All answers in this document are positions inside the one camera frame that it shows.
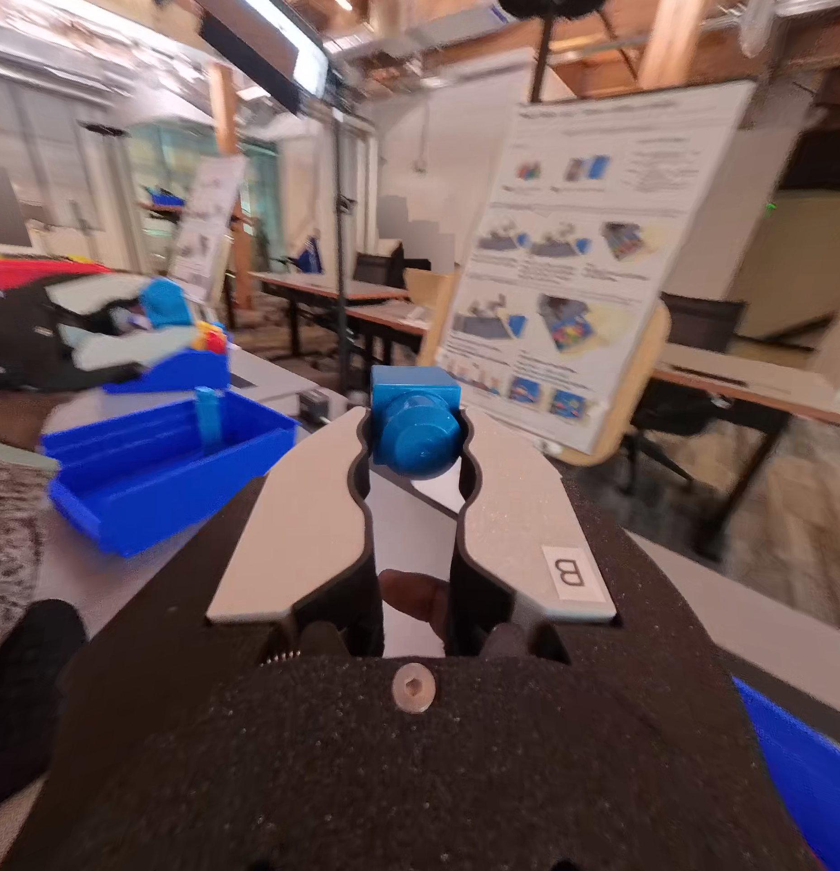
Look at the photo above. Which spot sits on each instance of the blue cloth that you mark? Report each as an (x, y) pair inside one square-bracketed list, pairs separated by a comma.
[(310, 257)]

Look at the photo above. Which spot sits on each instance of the wooden chair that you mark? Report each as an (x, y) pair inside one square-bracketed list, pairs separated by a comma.
[(427, 289)]

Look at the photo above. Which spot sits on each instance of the red plastic bin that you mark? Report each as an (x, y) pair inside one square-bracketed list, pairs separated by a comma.
[(25, 275)]

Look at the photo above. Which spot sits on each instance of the small coloured block pile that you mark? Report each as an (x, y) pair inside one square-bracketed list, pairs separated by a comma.
[(209, 337)]

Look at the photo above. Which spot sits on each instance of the black cushion pad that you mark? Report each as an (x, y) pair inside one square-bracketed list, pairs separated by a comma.
[(25, 694)]

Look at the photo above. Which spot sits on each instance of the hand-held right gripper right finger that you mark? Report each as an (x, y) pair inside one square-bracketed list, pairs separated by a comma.
[(529, 524)]

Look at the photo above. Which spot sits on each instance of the person's left forearm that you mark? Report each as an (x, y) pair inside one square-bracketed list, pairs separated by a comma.
[(8, 544)]

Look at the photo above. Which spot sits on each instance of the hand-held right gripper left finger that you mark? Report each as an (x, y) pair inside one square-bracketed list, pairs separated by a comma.
[(291, 544)]

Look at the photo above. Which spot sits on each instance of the black power adapter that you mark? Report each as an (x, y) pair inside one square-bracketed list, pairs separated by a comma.
[(314, 403)]

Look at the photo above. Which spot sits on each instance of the person's left hand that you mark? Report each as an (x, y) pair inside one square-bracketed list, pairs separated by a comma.
[(18, 418)]

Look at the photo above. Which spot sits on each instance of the black office chair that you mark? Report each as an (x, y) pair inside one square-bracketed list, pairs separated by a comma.
[(702, 323), (376, 269)]

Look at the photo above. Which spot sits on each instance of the instruction poster board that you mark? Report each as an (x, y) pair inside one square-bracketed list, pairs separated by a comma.
[(206, 224), (583, 238)]

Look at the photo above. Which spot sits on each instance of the black disc stand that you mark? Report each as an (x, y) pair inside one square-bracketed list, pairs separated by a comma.
[(542, 61)]

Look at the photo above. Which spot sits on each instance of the LED light panel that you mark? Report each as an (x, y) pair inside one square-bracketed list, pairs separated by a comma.
[(270, 41)]

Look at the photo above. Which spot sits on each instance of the blue plastic bin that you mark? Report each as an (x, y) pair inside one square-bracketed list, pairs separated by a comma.
[(801, 769), (182, 374), (154, 490)]

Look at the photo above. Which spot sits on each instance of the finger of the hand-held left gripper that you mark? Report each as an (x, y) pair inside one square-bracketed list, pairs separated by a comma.
[(120, 347), (100, 292)]

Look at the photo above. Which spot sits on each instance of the blue mega block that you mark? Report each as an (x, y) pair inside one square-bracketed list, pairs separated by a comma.
[(413, 422)]

